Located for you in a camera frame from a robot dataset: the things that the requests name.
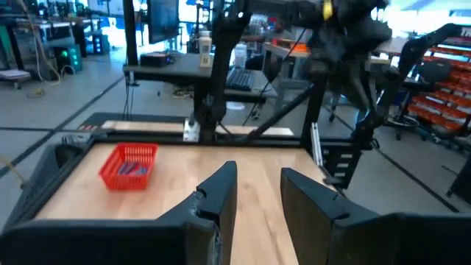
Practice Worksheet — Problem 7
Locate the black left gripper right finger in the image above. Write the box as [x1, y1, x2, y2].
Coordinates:
[280, 167, 471, 265]

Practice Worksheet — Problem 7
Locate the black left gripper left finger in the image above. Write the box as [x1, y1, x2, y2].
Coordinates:
[0, 160, 238, 265]

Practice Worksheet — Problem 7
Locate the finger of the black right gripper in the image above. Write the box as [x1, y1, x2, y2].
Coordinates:
[329, 71, 353, 102]
[349, 66, 372, 112]

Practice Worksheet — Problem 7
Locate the blue crayon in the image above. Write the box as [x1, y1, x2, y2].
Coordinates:
[128, 164, 150, 176]
[117, 160, 139, 175]

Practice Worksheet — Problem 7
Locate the orange box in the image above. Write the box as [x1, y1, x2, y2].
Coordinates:
[272, 38, 309, 53]

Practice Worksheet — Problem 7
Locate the red plastic basket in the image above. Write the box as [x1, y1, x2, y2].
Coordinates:
[98, 142, 160, 192]

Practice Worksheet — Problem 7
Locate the grey background table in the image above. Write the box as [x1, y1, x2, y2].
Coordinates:
[263, 38, 391, 111]

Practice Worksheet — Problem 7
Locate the person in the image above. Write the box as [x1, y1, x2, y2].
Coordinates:
[263, 20, 297, 43]

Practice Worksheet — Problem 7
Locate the black office chair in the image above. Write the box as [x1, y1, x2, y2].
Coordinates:
[386, 58, 456, 141]

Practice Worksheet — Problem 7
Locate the orange bin rack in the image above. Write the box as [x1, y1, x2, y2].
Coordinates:
[406, 35, 471, 134]

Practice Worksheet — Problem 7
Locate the black keyboard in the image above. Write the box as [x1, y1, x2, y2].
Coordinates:
[225, 68, 258, 93]

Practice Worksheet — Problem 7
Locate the white plastic jug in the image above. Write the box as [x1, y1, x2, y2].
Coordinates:
[233, 43, 248, 69]

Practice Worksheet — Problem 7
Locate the white bottle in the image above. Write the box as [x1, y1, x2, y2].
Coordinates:
[198, 30, 214, 68]

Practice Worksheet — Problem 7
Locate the black monitor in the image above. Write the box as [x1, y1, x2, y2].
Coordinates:
[146, 0, 180, 45]

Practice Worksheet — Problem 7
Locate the small black box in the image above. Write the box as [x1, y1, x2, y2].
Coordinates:
[139, 52, 172, 68]

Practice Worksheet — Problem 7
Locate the teal box with green light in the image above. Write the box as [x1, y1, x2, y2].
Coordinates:
[54, 43, 84, 74]

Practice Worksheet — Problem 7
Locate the cluttered background workbench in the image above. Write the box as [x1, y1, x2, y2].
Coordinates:
[0, 0, 93, 80]

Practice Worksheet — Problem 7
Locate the yellow cable tag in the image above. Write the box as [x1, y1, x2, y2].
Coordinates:
[322, 0, 334, 21]

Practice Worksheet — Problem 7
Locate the yellow hanging cable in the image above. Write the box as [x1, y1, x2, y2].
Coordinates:
[0, 154, 29, 187]

